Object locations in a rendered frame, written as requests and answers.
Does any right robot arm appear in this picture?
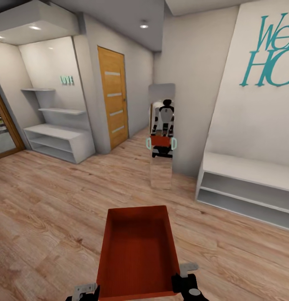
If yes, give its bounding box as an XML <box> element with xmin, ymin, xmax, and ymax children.
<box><xmin>171</xmin><ymin>263</ymin><xmax>209</xmax><ymax>301</ymax></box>

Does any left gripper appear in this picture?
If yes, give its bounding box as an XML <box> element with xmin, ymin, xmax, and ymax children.
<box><xmin>66</xmin><ymin>285</ymin><xmax>100</xmax><ymax>301</ymax></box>

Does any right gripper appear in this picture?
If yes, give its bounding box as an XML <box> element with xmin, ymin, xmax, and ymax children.
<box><xmin>171</xmin><ymin>274</ymin><xmax>198</xmax><ymax>294</ymax></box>

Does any storage box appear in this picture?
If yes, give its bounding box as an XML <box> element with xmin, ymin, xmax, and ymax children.
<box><xmin>96</xmin><ymin>205</ymin><xmax>181</xmax><ymax>301</ymax></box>

